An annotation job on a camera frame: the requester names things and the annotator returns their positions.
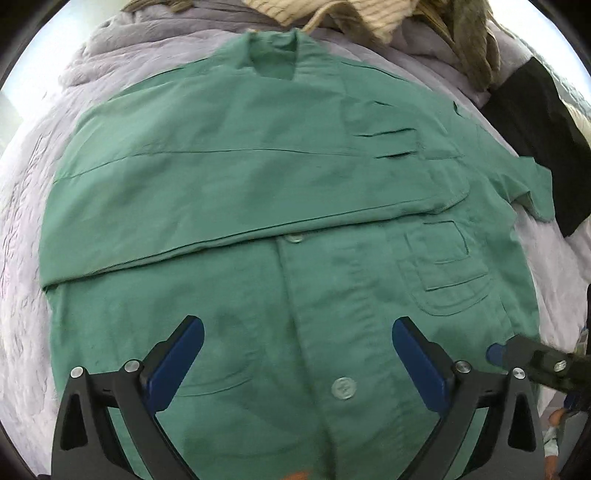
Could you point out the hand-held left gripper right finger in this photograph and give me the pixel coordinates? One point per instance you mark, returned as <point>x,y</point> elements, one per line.
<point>421,369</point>

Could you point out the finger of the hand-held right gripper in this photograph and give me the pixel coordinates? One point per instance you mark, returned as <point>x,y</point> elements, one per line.
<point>497,354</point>

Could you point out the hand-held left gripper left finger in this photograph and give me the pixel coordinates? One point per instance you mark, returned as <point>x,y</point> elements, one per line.
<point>174,367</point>

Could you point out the green button shirt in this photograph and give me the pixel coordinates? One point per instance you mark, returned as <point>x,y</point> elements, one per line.
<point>258,184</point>

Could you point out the person's right hand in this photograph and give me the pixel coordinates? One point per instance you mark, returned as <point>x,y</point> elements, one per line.
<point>554,419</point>

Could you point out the lilac fleece blanket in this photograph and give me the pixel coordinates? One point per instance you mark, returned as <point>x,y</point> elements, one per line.
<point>27,207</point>

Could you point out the black cloth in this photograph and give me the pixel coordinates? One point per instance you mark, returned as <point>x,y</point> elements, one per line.
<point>531,120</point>

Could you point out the olive cloth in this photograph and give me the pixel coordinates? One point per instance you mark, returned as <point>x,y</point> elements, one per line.
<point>466,37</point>

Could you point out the beige striped cloth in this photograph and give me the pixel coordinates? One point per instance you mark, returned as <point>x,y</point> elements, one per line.
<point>323,16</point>

